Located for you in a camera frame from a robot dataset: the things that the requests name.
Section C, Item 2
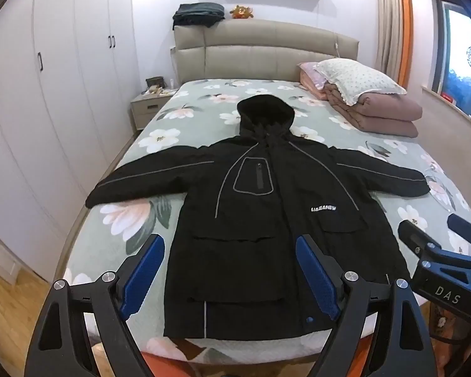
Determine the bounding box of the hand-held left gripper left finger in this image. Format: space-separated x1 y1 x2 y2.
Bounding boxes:
24 233 165 377

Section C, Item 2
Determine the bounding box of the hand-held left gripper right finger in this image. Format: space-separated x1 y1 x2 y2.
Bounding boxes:
294 234 444 377

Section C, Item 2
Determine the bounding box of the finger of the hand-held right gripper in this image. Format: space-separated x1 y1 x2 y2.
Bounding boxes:
447 214 471 259
398 220 431 254

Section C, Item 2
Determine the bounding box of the black hooded jacket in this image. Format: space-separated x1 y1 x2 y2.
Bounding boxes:
85 94 431 340

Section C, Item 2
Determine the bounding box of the clear plastic piece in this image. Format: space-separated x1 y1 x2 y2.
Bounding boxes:
424 169 457 213

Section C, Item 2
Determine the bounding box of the folded dusty pink quilt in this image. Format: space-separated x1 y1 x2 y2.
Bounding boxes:
322 82 424 139

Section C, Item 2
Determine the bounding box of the window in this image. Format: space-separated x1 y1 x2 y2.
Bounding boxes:
430 0 471 119

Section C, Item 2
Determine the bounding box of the beige nightstand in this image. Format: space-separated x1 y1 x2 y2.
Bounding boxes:
130 88 177 131

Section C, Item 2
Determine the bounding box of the white dotted pillow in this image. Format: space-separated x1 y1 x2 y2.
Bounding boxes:
313 58 408 107

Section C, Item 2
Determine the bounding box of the bed with floral sheet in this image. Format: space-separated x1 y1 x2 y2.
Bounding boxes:
61 79 471 366

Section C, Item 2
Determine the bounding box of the pink pillow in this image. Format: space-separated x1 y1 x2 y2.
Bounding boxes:
297 62 330 101

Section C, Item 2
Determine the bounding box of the orange curtain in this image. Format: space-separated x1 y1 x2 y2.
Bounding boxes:
396 0 415 87

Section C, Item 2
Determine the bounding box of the beige curtain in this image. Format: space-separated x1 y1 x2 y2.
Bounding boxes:
373 0 402 72

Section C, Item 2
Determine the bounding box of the white wardrobe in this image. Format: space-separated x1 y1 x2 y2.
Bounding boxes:
0 0 142 283

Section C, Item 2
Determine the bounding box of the beige padded headboard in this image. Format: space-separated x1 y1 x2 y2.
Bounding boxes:
174 18 360 87

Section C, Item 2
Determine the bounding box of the dark folded blanket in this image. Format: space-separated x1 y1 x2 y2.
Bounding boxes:
172 3 226 30

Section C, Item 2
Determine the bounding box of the orange plush toy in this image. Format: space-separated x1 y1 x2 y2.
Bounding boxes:
230 5 256 20

